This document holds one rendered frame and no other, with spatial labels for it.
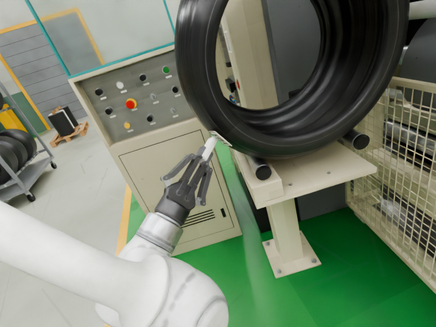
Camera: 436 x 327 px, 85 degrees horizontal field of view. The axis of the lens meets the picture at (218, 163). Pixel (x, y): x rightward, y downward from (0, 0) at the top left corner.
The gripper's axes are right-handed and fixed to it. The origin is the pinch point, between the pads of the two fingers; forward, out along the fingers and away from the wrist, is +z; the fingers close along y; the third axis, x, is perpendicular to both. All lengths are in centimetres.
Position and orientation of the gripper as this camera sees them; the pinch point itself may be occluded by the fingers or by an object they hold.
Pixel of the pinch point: (207, 149)
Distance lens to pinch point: 62.1
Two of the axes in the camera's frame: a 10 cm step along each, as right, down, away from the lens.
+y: 7.2, 5.8, 3.9
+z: 4.3, -8.1, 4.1
